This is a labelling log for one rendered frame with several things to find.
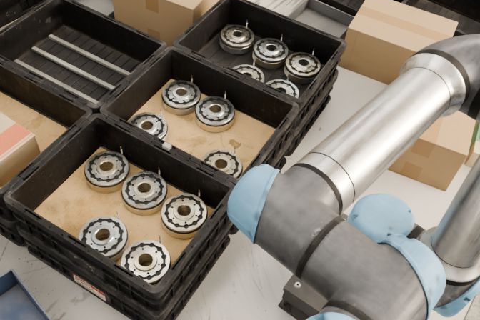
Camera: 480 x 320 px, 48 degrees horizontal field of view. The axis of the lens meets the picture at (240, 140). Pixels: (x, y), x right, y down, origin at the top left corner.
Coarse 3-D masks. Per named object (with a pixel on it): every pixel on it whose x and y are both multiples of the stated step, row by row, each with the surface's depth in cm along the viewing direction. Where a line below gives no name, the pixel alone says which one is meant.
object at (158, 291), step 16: (80, 128) 125; (128, 128) 126; (64, 144) 122; (48, 160) 119; (176, 160) 122; (32, 176) 116; (208, 176) 119; (16, 208) 110; (224, 208) 114; (48, 224) 108; (208, 224) 111; (64, 240) 107; (80, 240) 107; (192, 240) 108; (96, 256) 105; (112, 272) 104; (128, 272) 103; (176, 272) 104; (144, 288) 101; (160, 288) 101
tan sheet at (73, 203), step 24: (72, 192) 126; (96, 192) 126; (120, 192) 127; (144, 192) 127; (168, 192) 127; (48, 216) 121; (72, 216) 121; (96, 216) 122; (120, 216) 122; (144, 216) 123; (168, 240) 119; (144, 264) 115
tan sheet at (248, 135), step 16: (160, 96) 148; (208, 96) 149; (240, 112) 146; (176, 128) 141; (192, 128) 141; (240, 128) 142; (256, 128) 143; (272, 128) 143; (176, 144) 137; (192, 144) 137; (208, 144) 138; (224, 144) 138; (240, 144) 138; (256, 144) 139
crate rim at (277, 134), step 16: (176, 48) 146; (208, 64) 142; (240, 80) 139; (112, 96) 132; (272, 96) 137; (160, 144) 124; (272, 144) 127; (192, 160) 121; (256, 160) 123; (224, 176) 119; (240, 176) 119
